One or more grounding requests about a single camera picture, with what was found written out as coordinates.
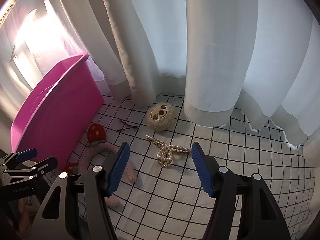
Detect dark brown snap hair clip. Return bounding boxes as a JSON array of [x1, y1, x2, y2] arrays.
[[117, 119, 139, 132]]

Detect beige plush sloth keychain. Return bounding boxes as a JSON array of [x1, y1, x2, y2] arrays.
[[146, 102, 174, 132]]

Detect pink plastic storage bin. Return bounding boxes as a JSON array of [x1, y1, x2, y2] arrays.
[[10, 53, 104, 170]]

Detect pink strawberry plush headband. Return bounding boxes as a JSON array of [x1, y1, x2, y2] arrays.
[[63, 124, 137, 207]]

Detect white black grid cloth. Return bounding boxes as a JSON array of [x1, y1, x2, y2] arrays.
[[42, 92, 316, 240]]

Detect pearl hair claw clip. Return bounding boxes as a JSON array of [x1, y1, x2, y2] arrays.
[[146, 135, 191, 167]]

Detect sheer white inner curtain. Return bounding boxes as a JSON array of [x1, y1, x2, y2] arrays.
[[0, 0, 111, 120]]

